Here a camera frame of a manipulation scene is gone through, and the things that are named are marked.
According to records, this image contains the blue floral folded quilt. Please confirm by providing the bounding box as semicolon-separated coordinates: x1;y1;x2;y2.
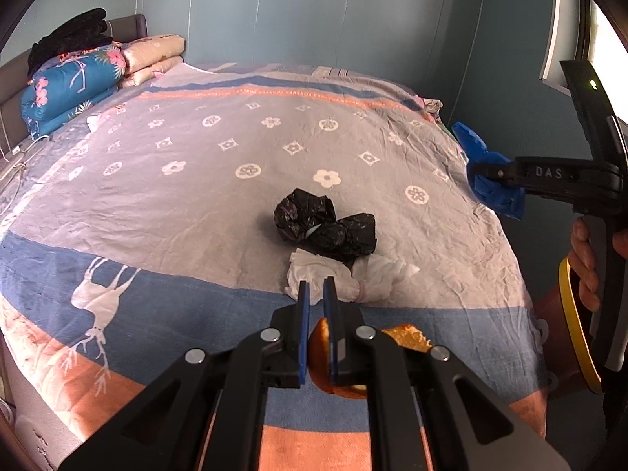
20;42;127;141

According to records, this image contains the window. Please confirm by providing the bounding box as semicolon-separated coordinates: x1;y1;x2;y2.
537;0;628;123

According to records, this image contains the printed deer blanket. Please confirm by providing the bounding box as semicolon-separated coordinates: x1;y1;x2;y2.
0;61;550;471

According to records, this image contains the white charging cable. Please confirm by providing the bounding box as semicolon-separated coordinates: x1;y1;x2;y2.
0;108;50;197

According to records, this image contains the black clothing pile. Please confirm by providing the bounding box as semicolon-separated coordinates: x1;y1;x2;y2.
27;7;113;77

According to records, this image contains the crumpled floral cloth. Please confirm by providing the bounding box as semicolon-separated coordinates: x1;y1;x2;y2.
419;97;445;121

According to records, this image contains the grey padded headboard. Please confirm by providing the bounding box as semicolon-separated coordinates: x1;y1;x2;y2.
0;14;148;123

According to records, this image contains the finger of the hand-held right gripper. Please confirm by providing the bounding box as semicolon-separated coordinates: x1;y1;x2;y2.
468;156;621;202

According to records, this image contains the blue plastic bag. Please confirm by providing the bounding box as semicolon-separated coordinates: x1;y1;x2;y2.
451;122;526;221

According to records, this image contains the white plastic bag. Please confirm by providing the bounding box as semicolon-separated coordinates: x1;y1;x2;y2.
351;255;420;302
285;249;364;305

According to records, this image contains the beige pillow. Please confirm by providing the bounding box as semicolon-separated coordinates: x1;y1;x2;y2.
120;56;184;88
122;34;186;75

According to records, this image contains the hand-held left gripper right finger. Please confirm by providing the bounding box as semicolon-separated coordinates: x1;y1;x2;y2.
323;276;576;471

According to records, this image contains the small white pink cloth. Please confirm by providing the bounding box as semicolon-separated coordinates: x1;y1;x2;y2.
87;110;119;134

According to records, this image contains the person's right hand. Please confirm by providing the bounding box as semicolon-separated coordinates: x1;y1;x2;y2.
569;218;628;312

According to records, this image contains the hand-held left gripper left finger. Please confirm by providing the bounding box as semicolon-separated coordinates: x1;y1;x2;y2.
58;281;312;471

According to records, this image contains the bin with yellow rim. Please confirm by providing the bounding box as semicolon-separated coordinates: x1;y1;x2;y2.
532;257;604;396

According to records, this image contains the orange snack packet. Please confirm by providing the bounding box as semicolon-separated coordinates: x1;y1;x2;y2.
308;318;435;399

